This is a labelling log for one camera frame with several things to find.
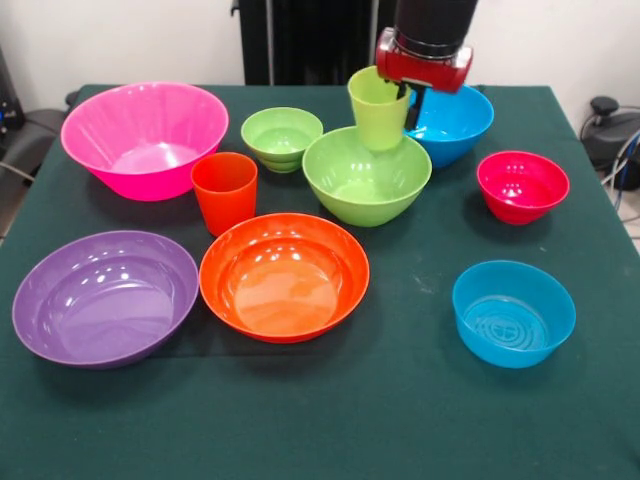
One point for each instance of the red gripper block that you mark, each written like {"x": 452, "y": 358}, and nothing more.
{"x": 425, "y": 70}

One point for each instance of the light green cup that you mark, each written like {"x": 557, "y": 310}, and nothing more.
{"x": 375, "y": 125}

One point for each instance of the small crimson bowl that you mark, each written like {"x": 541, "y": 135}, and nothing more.
{"x": 522, "y": 190}

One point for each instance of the small blue bowl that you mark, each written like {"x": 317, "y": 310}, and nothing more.
{"x": 515, "y": 325}

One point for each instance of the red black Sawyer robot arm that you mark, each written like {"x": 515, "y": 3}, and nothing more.
{"x": 435, "y": 20}

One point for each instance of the black computer tower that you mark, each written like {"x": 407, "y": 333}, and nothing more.
{"x": 10, "y": 100}

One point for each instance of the large blue bowl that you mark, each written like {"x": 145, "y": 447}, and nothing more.
{"x": 460, "y": 130}

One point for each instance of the medium green bowl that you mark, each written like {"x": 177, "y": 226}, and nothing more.
{"x": 365, "y": 200}

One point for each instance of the small green bowl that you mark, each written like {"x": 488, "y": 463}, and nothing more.
{"x": 280, "y": 135}

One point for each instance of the orange cup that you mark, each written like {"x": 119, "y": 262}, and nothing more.
{"x": 225, "y": 200}

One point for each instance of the wide orange bowl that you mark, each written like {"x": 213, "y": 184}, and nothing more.
{"x": 285, "y": 290}

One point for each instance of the large pink bowl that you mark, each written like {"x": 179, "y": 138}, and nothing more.
{"x": 145, "y": 150}

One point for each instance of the dark green tablecloth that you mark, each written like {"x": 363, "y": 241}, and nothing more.
{"x": 320, "y": 425}

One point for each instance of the wide purple bowl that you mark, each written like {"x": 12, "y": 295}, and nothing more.
{"x": 105, "y": 310}

